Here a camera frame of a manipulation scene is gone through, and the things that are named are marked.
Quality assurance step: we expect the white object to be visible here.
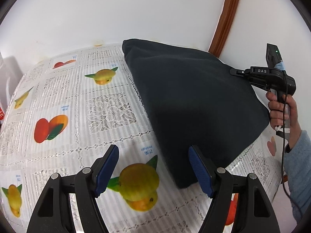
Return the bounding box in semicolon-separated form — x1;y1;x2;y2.
0;51;23;108

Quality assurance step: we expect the brown wooden door frame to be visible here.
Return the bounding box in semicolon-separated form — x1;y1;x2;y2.
208;0;244;58

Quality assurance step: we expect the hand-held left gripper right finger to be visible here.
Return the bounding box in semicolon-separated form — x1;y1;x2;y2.
188;145;283;233

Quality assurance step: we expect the black cable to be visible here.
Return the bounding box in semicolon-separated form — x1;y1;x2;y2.
280;72;303;217

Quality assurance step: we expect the black sweater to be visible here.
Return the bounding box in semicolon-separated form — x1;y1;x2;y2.
122;38;271;189

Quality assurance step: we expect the fruit print tablecloth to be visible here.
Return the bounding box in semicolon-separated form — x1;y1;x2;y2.
0;43;290;233

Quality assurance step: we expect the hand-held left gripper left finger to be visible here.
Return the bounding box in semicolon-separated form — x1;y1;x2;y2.
26;144;120;233

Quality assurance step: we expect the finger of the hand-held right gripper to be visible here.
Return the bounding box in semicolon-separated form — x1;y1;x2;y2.
229;68;253;77
250;78;270;91

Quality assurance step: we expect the person's right forearm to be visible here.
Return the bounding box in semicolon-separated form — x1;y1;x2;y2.
283;129;311;224

